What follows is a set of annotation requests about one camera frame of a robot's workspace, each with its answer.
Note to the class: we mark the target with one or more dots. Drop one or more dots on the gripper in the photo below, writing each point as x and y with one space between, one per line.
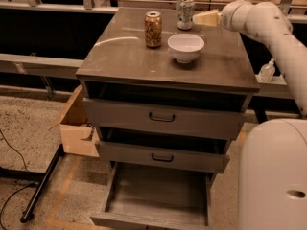
228 17

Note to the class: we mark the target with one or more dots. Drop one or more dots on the green white 7up can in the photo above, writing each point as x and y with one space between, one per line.
185 13

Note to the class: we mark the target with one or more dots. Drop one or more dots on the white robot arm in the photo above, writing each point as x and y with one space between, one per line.
272 172

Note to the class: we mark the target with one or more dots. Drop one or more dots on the brown patterned soda can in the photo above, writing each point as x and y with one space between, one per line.
153 29

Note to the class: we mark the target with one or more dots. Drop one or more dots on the grey drawer cabinet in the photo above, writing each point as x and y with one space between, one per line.
121 68

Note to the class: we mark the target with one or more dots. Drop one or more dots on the grey top drawer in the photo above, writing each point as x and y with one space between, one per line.
188 122

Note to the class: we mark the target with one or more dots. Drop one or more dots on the grey middle drawer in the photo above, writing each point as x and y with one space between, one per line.
183 159

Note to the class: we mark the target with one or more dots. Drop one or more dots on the grey open bottom drawer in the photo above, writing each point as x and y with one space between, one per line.
142 197

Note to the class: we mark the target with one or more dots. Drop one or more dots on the white ceramic bowl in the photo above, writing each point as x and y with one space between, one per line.
185 48

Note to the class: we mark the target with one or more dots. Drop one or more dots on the clear sanitizer pump bottle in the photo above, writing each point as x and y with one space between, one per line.
266 72

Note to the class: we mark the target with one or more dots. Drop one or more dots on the open cardboard box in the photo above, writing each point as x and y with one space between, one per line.
78 136

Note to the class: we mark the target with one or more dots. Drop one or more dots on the black metal floor bar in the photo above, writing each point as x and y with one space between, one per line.
41 179

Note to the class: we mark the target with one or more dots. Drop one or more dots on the black top drawer handle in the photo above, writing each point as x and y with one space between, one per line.
166 118

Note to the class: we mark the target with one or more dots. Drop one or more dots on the black drawer handle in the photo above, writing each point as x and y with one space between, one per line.
162 158
166 118

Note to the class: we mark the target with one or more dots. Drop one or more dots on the black middle drawer handle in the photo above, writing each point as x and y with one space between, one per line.
162 158

